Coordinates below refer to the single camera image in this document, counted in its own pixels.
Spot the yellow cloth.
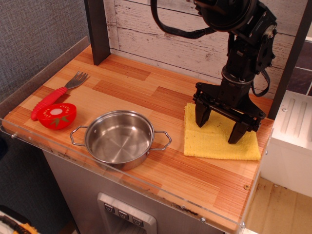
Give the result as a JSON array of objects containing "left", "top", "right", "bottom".
[{"left": 184, "top": 103, "right": 261, "bottom": 160}]

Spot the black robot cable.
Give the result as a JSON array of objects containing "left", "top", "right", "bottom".
[{"left": 150, "top": 0, "right": 215, "bottom": 39}]

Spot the dark shelf post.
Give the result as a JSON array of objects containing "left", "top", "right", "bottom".
[
  {"left": 268, "top": 0, "right": 312, "bottom": 120},
  {"left": 84, "top": 0, "right": 111, "bottom": 65}
]

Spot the clear acrylic table guard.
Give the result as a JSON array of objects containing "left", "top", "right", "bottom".
[{"left": 2, "top": 115, "right": 260, "bottom": 234}]

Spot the steel pot with handles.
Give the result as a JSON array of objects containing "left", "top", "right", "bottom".
[{"left": 70, "top": 110, "right": 172, "bottom": 171}]

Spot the grey toy fridge cabinet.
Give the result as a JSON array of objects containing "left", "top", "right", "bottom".
[{"left": 44, "top": 152, "right": 221, "bottom": 234}]

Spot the dark left shelf post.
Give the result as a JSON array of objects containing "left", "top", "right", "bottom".
[{"left": 84, "top": 0, "right": 111, "bottom": 65}]

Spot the yellow object bottom left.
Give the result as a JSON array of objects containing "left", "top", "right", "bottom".
[{"left": 13, "top": 223, "right": 38, "bottom": 234}]

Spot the dark right shelf post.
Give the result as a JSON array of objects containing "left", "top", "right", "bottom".
[{"left": 268, "top": 0, "right": 312, "bottom": 120}]

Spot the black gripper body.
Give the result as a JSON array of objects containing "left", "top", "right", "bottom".
[{"left": 193, "top": 79, "right": 266, "bottom": 132}]

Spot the white toy sink unit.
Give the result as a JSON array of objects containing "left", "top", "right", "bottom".
[{"left": 260, "top": 91, "right": 312, "bottom": 196}]

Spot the silver dispenser button panel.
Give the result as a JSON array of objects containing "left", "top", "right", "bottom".
[{"left": 97, "top": 193, "right": 157, "bottom": 234}]

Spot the red toy tomato half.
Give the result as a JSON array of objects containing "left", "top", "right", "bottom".
[{"left": 37, "top": 103, "right": 77, "bottom": 130}]

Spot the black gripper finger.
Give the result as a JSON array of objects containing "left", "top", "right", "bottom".
[
  {"left": 228, "top": 122, "right": 247, "bottom": 144},
  {"left": 195, "top": 99, "right": 211, "bottom": 128}
]

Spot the fork with red handle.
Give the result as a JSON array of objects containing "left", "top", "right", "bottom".
[{"left": 30, "top": 71, "right": 88, "bottom": 120}]

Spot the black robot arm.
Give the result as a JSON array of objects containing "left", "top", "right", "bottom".
[{"left": 193, "top": 0, "right": 277, "bottom": 144}]

